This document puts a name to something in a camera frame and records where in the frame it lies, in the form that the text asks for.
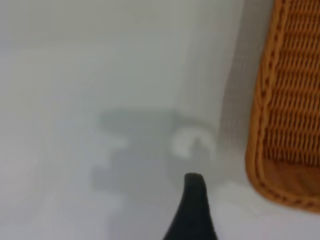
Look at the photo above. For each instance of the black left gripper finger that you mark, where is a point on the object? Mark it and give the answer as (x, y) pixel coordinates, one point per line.
(193, 215)

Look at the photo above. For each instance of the orange wicker basket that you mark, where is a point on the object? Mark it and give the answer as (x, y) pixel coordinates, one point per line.
(292, 100)

